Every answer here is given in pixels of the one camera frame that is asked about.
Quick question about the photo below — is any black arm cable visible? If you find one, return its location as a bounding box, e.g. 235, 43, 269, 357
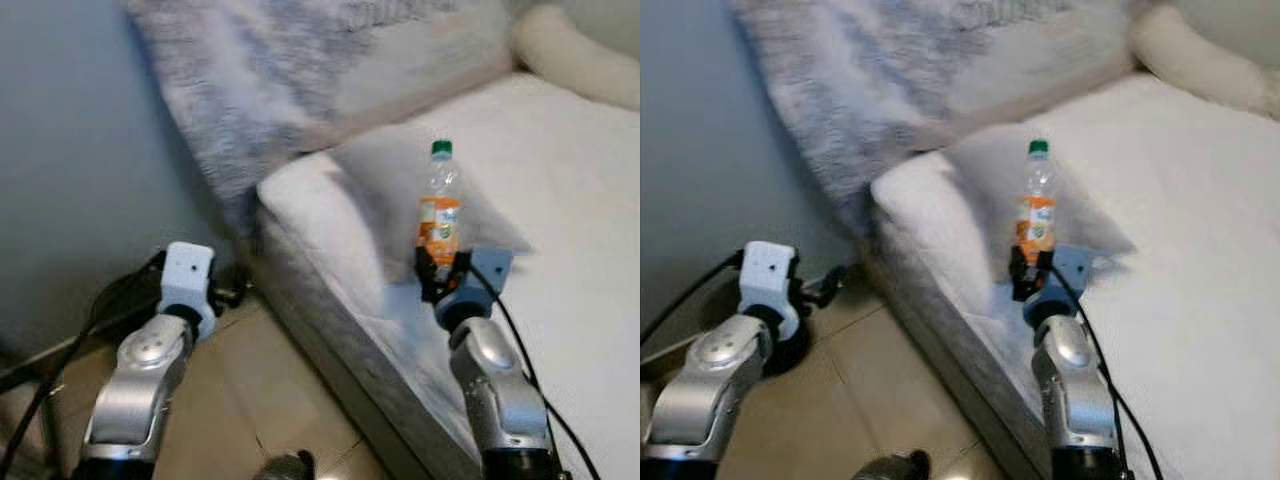
1048, 262, 1164, 480
468, 262, 603, 480
0, 250, 167, 480
640, 252, 747, 346

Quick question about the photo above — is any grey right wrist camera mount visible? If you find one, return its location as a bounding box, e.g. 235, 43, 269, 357
455, 247, 515, 306
1040, 245, 1099, 301

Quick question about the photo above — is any grey soft pillow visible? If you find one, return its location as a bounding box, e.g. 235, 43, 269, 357
328, 122, 536, 301
940, 122, 1137, 291

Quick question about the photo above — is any grey ornament-print upright mattress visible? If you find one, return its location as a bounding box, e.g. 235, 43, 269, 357
730, 0, 1133, 236
125, 0, 516, 236

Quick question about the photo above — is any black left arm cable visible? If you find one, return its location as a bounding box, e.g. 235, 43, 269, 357
640, 252, 747, 346
0, 250, 167, 480

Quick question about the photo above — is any orange-label green-cap plastic bottle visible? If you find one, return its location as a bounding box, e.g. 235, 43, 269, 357
417, 140, 463, 271
1015, 139, 1058, 266

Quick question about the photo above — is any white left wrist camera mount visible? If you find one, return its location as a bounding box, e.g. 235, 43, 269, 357
738, 241, 801, 336
160, 242, 219, 336

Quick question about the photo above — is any dark robot foot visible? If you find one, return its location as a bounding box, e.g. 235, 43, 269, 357
855, 450, 931, 480
255, 450, 316, 480

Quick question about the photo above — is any white quilted mattress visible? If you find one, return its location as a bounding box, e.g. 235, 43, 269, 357
255, 70, 641, 480
870, 70, 1280, 480

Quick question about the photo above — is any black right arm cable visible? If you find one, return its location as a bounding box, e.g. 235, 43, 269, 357
1048, 262, 1164, 480
468, 262, 603, 480

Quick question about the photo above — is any long cream bolster pillow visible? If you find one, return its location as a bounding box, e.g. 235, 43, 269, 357
510, 5, 641, 111
1130, 5, 1280, 121

